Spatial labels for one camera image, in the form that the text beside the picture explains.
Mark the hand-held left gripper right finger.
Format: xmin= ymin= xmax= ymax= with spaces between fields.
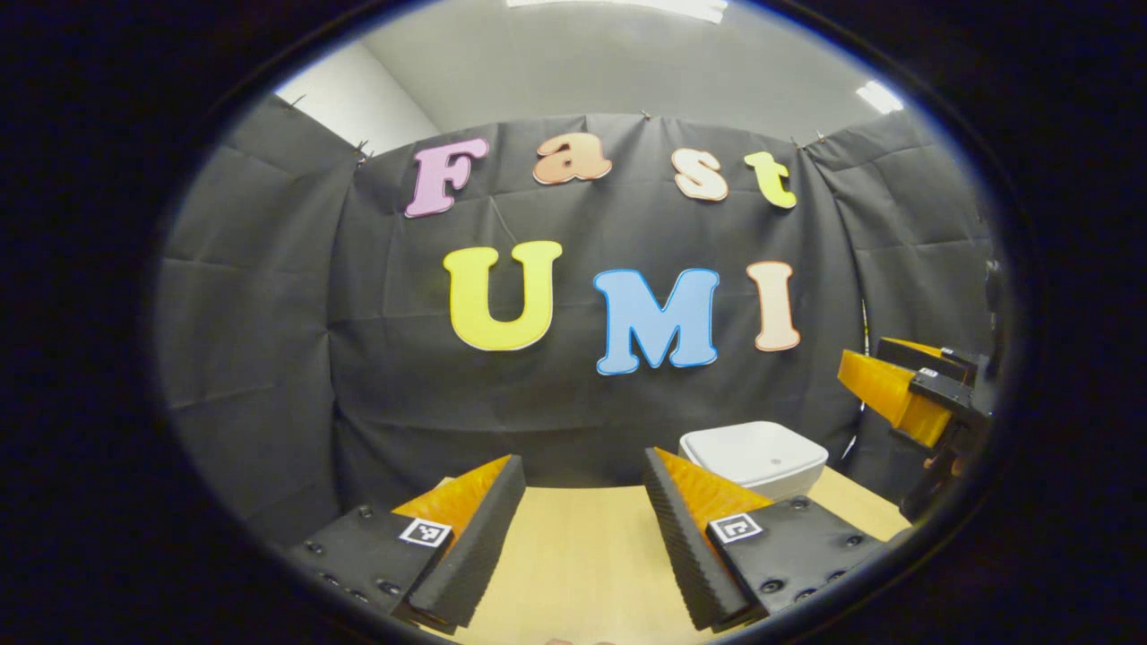
xmin=642 ymin=446 xmax=890 ymax=632

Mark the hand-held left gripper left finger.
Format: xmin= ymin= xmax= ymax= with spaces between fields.
xmin=291 ymin=454 xmax=528 ymax=630

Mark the white desktop garbage bin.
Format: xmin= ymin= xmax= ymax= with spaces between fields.
xmin=678 ymin=420 xmax=830 ymax=503

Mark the wooden desktop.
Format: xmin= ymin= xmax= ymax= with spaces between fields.
xmin=421 ymin=466 xmax=913 ymax=645

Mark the ceiling light panel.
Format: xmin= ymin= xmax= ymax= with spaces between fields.
xmin=856 ymin=81 xmax=904 ymax=115
xmin=506 ymin=0 xmax=729 ymax=23

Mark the black backdrop cloth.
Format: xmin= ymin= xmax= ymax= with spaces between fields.
xmin=154 ymin=94 xmax=1005 ymax=547

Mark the white cable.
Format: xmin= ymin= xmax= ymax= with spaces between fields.
xmin=845 ymin=297 xmax=872 ymax=458

